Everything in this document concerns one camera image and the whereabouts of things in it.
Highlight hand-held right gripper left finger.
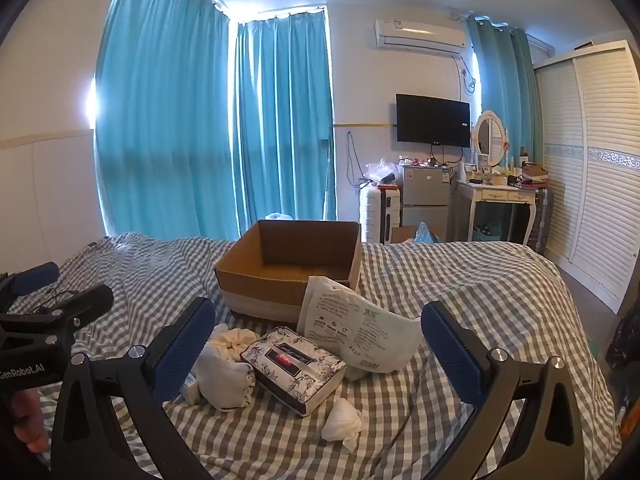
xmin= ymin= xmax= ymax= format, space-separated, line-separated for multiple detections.
xmin=50 ymin=296 xmax=217 ymax=480

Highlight wide teal curtain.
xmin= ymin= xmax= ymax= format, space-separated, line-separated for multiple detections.
xmin=95 ymin=0 xmax=232 ymax=242

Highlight dark bag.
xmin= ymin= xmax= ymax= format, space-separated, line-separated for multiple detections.
xmin=605 ymin=304 xmax=640 ymax=372

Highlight floral tissue pack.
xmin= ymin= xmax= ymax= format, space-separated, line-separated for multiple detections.
xmin=240 ymin=326 xmax=347 ymax=417

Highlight air conditioner power cable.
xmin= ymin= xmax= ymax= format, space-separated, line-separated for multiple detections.
xmin=452 ymin=55 xmax=477 ymax=94

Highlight grey mini fridge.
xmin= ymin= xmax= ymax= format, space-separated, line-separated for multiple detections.
xmin=401 ymin=164 xmax=451 ymax=241

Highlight white suitcase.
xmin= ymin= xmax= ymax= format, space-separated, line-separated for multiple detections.
xmin=359 ymin=187 xmax=403 ymax=245

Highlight white oval mirror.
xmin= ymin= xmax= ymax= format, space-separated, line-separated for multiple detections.
xmin=472 ymin=111 xmax=507 ymax=169

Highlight teal curtain beside wardrobe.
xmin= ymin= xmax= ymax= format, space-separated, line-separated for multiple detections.
xmin=467 ymin=12 xmax=544 ymax=162

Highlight blue plastic bag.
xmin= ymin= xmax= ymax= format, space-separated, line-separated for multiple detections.
xmin=412 ymin=221 xmax=441 ymax=244

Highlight white dressing table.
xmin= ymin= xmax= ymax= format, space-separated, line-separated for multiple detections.
xmin=456 ymin=180 xmax=539 ymax=249

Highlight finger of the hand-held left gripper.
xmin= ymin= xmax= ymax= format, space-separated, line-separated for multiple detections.
xmin=30 ymin=284 xmax=115 ymax=333
xmin=0 ymin=262 xmax=60 ymax=307

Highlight person's left hand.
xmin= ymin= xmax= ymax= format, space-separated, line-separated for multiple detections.
xmin=12 ymin=389 xmax=50 ymax=454

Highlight white air conditioner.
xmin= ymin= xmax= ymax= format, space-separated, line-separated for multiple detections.
xmin=375 ymin=18 xmax=467 ymax=56

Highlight grey checkered bedsheet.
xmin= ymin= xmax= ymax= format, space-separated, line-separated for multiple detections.
xmin=10 ymin=232 xmax=608 ymax=480

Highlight clear plastic bag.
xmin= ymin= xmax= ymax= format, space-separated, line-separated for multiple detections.
xmin=364 ymin=159 xmax=401 ymax=187

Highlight white plastic package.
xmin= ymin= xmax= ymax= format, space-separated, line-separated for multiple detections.
xmin=296 ymin=276 xmax=425 ymax=374

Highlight white louvred wardrobe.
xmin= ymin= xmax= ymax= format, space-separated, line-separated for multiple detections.
xmin=532 ymin=40 xmax=640 ymax=313

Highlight black wall television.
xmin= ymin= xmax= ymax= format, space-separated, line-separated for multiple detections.
xmin=396 ymin=93 xmax=472 ymax=149

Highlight white cloth bundle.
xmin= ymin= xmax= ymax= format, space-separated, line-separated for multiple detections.
xmin=182 ymin=324 xmax=261 ymax=410

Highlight narrow teal curtain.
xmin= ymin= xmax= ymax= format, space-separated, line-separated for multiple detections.
xmin=232 ymin=6 xmax=336 ymax=241

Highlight brown cardboard box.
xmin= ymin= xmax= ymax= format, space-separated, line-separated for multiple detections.
xmin=214 ymin=220 xmax=363 ymax=325

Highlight dark wall cable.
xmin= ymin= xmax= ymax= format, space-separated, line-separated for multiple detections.
xmin=346 ymin=130 xmax=369 ymax=189

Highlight small cardboard box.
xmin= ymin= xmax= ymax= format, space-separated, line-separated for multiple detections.
xmin=391 ymin=226 xmax=447 ymax=245

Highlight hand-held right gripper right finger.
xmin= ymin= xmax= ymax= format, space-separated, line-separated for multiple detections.
xmin=420 ymin=301 xmax=586 ymax=480

